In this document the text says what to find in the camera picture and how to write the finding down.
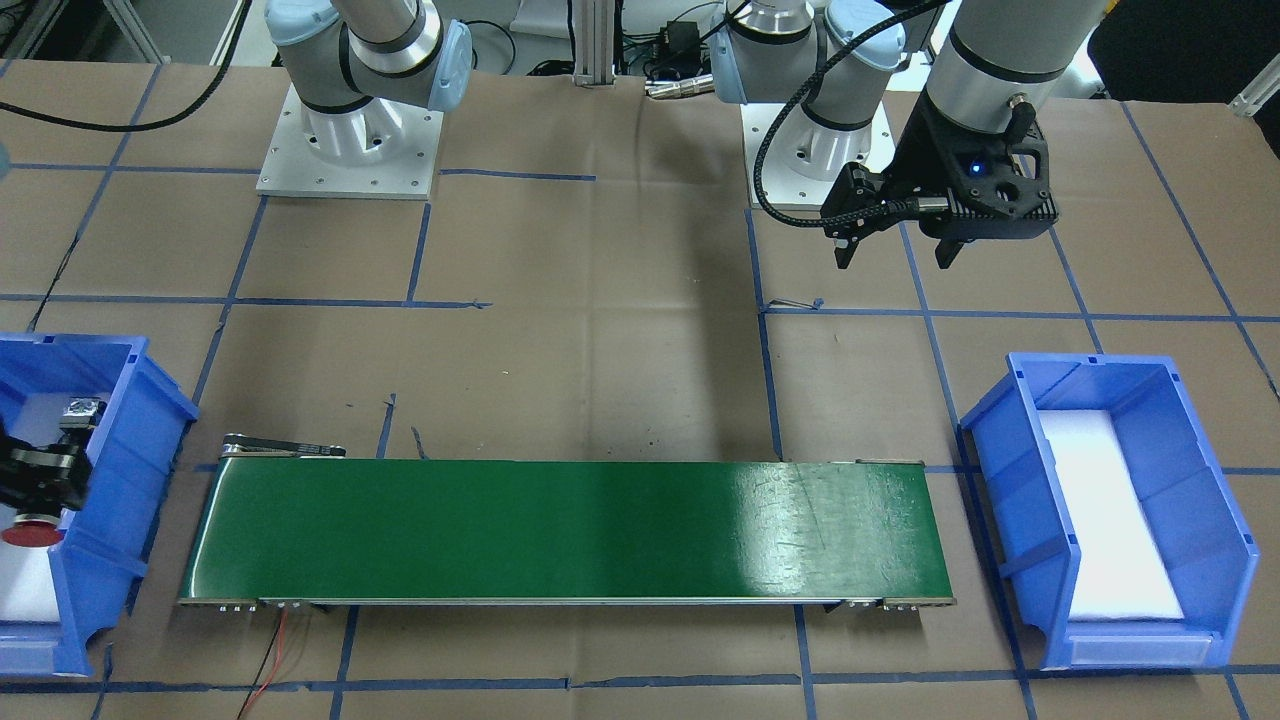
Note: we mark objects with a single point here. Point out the blue destination bin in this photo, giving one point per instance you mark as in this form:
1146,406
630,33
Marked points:
104,553

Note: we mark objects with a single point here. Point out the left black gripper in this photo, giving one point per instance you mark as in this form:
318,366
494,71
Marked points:
921,163

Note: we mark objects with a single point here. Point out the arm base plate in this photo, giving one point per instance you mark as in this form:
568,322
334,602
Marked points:
386,150
804,158

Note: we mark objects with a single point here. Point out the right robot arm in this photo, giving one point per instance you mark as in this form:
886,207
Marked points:
349,63

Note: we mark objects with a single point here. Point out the aluminium frame post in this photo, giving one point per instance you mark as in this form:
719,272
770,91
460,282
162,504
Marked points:
594,27

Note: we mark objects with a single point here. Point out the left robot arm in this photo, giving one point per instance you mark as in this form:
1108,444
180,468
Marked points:
835,62

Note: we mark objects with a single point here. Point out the red push button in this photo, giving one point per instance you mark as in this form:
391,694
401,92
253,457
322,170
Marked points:
33,531

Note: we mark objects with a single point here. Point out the yellow push button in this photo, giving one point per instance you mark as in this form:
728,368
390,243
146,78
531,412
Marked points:
82,414

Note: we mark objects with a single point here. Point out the white foam pad destination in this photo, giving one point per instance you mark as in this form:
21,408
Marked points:
29,594

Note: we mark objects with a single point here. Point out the white foam pad source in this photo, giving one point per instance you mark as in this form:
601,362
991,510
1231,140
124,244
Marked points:
1121,576

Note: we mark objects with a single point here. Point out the green conveyor belt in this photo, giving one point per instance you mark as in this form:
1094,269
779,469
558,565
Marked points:
522,533

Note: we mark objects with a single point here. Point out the blue source bin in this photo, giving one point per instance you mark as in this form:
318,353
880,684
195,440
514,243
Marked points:
1200,532

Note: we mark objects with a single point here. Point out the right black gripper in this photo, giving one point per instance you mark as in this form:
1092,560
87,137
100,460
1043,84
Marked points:
40,473

